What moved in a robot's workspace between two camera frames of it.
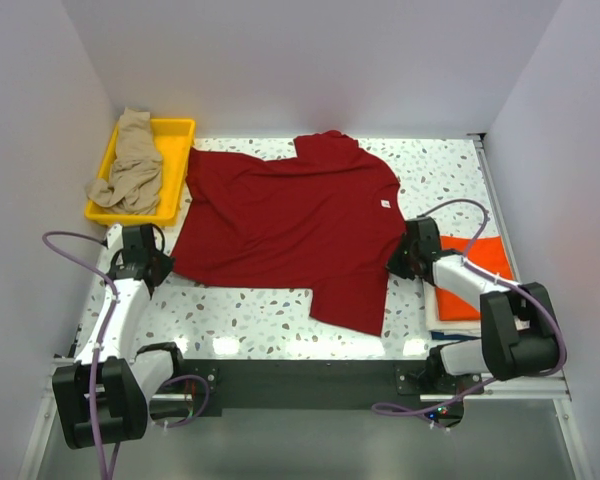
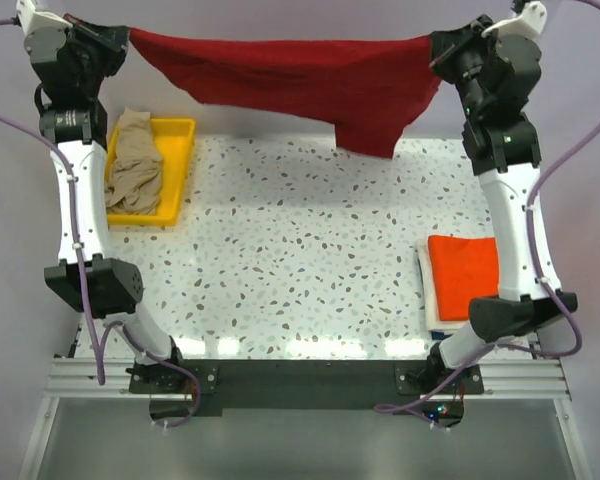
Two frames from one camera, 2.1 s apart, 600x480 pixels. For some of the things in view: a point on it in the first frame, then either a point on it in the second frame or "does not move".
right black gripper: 397,269 to 447,45
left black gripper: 166,264 to 113,40
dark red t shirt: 327,219 to 366,90
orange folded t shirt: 489,254 does not move
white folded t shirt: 432,317 does not move
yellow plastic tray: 174,138 does not move
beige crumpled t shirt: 133,183 does not move
